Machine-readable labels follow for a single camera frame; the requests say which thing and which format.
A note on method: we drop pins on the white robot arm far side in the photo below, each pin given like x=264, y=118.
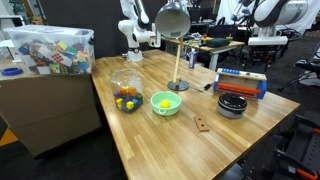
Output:
x=137, y=28

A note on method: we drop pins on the small wooden block with holes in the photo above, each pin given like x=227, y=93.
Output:
x=201, y=124

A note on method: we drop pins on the green bowl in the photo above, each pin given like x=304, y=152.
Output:
x=174, y=99

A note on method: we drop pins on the clear bin of puzzle cubes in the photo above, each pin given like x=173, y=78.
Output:
x=53, y=50

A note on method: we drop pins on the blue white bottle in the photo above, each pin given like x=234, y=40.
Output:
x=192, y=58

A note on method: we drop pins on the small black lidded pot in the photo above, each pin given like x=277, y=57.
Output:
x=231, y=105

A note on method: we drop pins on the side table with green case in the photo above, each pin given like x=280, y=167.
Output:
x=213, y=45

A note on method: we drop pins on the wooden toy workbench, blue ends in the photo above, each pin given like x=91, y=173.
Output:
x=253, y=86

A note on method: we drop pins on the white robot arm near side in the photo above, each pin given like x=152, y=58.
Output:
x=267, y=14

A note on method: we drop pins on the orange-handled tool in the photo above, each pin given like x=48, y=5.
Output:
x=309, y=176

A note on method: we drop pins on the yellow ball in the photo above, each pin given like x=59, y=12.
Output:
x=165, y=104

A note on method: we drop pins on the clear jar of coloured cubes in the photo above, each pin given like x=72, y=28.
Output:
x=126, y=85

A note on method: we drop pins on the blue toy brick plate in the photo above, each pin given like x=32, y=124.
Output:
x=231, y=71

